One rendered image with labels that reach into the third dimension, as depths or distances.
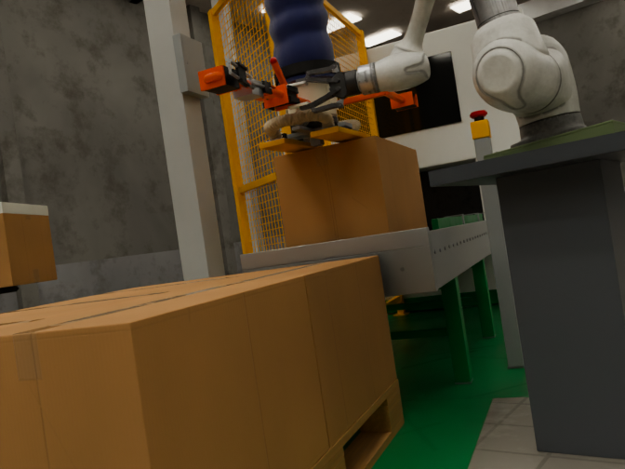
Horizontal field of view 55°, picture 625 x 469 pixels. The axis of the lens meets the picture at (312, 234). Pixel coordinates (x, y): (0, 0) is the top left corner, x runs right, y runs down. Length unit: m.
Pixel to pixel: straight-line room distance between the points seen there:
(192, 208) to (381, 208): 1.33
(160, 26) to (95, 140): 9.48
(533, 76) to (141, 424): 1.06
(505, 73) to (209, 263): 2.06
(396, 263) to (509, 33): 0.85
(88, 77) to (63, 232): 3.21
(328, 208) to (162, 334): 1.31
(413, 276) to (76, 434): 1.28
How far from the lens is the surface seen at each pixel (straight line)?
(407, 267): 1.98
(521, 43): 1.45
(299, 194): 2.17
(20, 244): 3.24
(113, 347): 0.88
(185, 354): 0.95
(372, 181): 2.07
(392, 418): 1.89
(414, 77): 1.81
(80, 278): 12.07
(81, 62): 13.14
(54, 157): 12.21
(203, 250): 3.10
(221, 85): 1.56
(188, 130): 3.17
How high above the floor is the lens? 0.61
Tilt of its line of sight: 1 degrees up
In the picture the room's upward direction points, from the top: 8 degrees counter-clockwise
